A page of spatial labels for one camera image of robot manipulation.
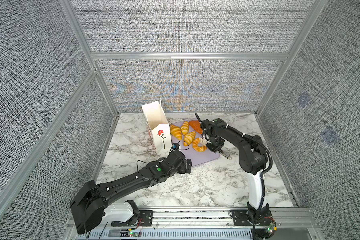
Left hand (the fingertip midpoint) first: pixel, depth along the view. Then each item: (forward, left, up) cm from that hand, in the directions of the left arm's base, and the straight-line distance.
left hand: (185, 164), depth 80 cm
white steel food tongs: (+13, -13, 0) cm, 18 cm away
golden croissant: (+22, -4, -7) cm, 24 cm away
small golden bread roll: (+32, -2, -8) cm, 33 cm away
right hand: (+13, -22, -8) cm, 27 cm away
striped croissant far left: (+29, +4, -7) cm, 30 cm away
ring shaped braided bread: (+18, -8, -10) cm, 22 cm away
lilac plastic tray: (+9, -8, -11) cm, 17 cm away
